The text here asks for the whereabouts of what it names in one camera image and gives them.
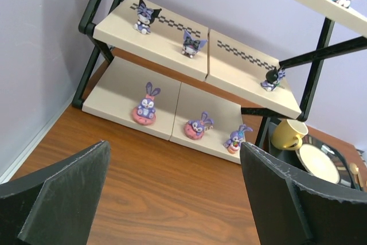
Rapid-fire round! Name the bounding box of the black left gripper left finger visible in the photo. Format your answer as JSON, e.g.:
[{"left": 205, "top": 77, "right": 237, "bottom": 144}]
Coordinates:
[{"left": 1, "top": 141, "right": 111, "bottom": 244}]

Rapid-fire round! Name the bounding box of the yellow ceramic mug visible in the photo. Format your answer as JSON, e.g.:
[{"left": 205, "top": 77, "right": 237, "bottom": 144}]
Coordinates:
[{"left": 271, "top": 119, "right": 309, "bottom": 150}]

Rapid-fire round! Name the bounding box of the purple bunny holding cake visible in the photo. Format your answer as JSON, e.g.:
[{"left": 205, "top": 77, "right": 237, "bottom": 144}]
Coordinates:
[{"left": 223, "top": 124, "right": 253, "bottom": 154}]

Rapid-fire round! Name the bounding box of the purple bunny with pink bow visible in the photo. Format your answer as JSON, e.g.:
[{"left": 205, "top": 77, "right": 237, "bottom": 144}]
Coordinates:
[{"left": 131, "top": 81, "right": 161, "bottom": 126}]

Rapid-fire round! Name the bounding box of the beige black three-tier shelf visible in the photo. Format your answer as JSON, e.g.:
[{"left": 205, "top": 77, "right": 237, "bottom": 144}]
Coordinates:
[{"left": 72, "top": 0, "right": 366, "bottom": 162}]

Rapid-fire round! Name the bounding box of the striped rim dinner plate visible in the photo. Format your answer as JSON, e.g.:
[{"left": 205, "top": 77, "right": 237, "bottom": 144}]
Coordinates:
[{"left": 295, "top": 135, "right": 353, "bottom": 188}]

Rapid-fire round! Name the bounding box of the black imp purple toy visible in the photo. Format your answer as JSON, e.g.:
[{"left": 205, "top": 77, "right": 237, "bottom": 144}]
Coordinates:
[{"left": 182, "top": 29, "right": 208, "bottom": 59}]

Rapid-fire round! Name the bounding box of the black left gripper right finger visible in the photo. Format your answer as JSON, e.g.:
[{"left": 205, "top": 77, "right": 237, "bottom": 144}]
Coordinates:
[{"left": 240, "top": 142, "right": 366, "bottom": 244}]

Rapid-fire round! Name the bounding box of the gold spoon green handle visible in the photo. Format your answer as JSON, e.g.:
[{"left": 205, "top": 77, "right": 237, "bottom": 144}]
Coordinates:
[{"left": 349, "top": 162, "right": 364, "bottom": 190}]

